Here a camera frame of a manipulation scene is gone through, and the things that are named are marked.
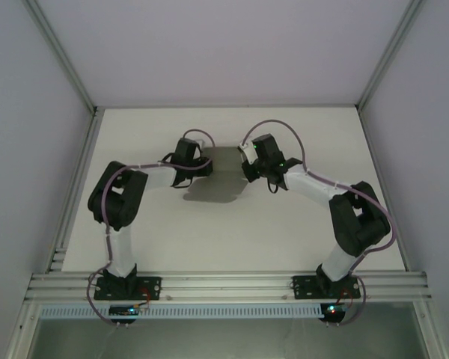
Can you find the grey cardboard paper box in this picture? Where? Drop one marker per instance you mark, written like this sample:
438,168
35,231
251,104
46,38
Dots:
220,175

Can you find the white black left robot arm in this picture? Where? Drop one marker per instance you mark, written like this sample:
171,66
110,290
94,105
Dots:
116,198

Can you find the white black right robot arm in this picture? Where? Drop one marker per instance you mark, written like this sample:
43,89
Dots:
355,224

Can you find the aluminium table side rail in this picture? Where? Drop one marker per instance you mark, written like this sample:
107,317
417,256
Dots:
387,194
73,194

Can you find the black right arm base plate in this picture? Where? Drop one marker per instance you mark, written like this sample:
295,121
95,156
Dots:
303,286

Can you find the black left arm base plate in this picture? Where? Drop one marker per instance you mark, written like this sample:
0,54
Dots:
149,286

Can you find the aluminium mounting rail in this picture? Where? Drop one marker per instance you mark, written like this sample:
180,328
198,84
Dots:
224,286

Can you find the aluminium frame post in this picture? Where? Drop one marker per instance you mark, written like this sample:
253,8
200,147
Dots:
391,52
61,56

